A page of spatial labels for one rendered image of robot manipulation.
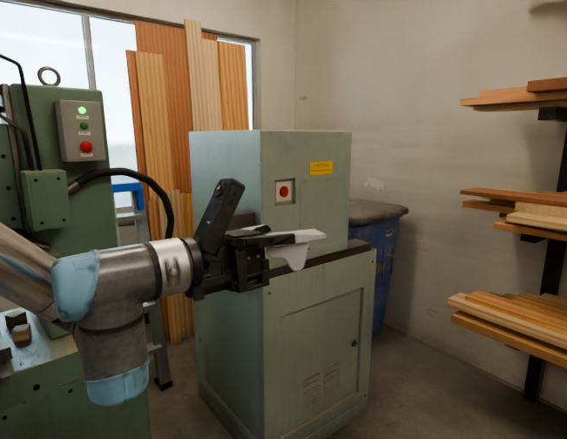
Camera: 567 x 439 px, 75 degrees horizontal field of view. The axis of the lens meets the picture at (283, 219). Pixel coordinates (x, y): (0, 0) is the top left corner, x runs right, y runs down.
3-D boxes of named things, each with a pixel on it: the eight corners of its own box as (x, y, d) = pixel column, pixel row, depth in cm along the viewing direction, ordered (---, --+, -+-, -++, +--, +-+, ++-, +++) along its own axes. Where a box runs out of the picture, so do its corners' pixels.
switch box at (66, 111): (61, 161, 103) (53, 101, 100) (99, 159, 110) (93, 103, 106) (67, 162, 99) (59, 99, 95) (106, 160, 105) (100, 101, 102)
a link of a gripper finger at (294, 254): (327, 266, 57) (268, 270, 57) (325, 227, 56) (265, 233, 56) (330, 270, 54) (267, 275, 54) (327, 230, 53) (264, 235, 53)
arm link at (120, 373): (135, 354, 57) (128, 287, 54) (159, 395, 48) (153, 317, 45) (77, 374, 52) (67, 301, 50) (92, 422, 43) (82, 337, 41)
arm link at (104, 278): (55, 315, 46) (45, 249, 44) (145, 293, 52) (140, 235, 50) (64, 342, 40) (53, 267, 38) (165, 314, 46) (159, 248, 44)
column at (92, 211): (35, 314, 125) (-1, 90, 109) (104, 296, 139) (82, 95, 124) (50, 341, 108) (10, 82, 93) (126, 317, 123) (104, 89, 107)
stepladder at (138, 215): (119, 394, 205) (89, 182, 189) (163, 376, 221) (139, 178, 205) (128, 408, 193) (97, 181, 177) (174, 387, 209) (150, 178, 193)
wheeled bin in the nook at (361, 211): (284, 329, 271) (284, 200, 250) (334, 308, 306) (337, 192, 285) (353, 371, 224) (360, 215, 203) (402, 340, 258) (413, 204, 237)
